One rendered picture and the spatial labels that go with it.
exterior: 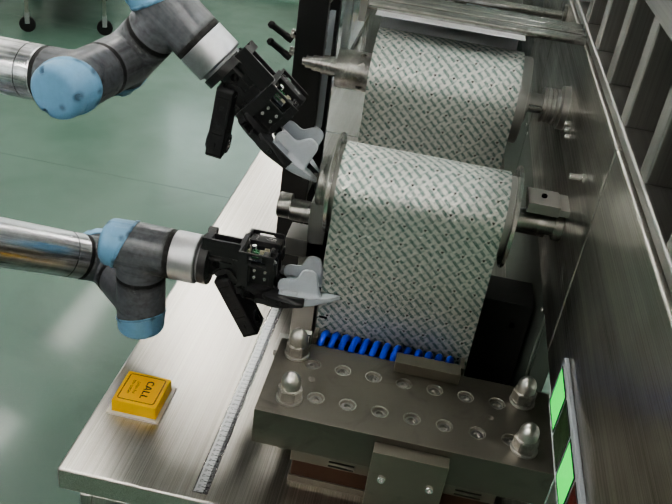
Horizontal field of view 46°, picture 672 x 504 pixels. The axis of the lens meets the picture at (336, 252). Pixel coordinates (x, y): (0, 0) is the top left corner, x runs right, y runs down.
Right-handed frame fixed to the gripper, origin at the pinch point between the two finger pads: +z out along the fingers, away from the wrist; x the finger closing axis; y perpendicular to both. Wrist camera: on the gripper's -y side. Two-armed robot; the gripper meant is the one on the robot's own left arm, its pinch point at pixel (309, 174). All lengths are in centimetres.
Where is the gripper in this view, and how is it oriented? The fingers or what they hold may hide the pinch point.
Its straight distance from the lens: 119.0
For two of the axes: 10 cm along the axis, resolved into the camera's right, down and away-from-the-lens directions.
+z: 6.7, 6.9, 2.7
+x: 1.7, -5.0, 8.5
